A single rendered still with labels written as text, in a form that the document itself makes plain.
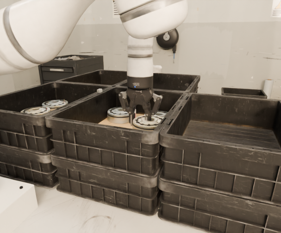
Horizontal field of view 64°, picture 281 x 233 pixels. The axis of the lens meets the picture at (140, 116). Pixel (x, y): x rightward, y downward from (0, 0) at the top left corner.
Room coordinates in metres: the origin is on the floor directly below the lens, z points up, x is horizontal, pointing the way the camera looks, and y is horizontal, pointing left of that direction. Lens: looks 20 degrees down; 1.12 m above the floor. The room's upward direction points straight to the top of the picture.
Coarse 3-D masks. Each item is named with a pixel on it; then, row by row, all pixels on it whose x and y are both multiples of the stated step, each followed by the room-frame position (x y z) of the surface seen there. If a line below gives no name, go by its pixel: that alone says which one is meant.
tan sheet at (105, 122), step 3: (138, 114) 0.84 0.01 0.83; (141, 114) 0.84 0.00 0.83; (105, 120) 0.78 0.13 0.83; (99, 123) 0.74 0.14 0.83; (102, 123) 0.74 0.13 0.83; (105, 123) 0.74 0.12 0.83; (108, 123) 0.74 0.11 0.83; (111, 123) 0.74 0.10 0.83; (114, 123) 0.74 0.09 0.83; (126, 123) 0.74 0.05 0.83; (129, 123) 0.74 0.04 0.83; (117, 126) 0.72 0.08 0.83; (120, 126) 0.72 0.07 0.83; (123, 126) 0.72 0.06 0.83; (126, 126) 0.72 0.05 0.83; (129, 126) 0.72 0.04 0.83
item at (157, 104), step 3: (156, 99) 0.62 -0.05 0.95; (159, 99) 0.62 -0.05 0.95; (156, 102) 0.62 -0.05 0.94; (159, 102) 0.62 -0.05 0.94; (156, 105) 0.62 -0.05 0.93; (159, 105) 0.64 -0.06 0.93; (153, 108) 0.62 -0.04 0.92; (156, 108) 0.62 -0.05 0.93; (153, 111) 0.62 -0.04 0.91; (153, 114) 0.62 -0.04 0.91
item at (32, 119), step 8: (32, 88) 0.87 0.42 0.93; (0, 96) 0.74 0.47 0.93; (88, 96) 0.74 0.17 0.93; (0, 112) 0.58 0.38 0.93; (8, 112) 0.57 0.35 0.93; (16, 112) 0.57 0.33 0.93; (48, 112) 0.57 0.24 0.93; (8, 120) 0.57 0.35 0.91; (16, 120) 0.56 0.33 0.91; (24, 120) 0.55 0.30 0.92; (32, 120) 0.54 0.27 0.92; (40, 120) 0.54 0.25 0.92
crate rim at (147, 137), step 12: (96, 96) 0.75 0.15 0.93; (72, 108) 0.62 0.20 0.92; (48, 120) 0.52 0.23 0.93; (60, 120) 0.51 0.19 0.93; (72, 120) 0.51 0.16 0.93; (84, 132) 0.49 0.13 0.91; (96, 132) 0.48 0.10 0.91; (108, 132) 0.46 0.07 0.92; (120, 132) 0.45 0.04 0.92; (132, 132) 0.44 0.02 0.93; (144, 132) 0.44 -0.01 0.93; (156, 132) 0.44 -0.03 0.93
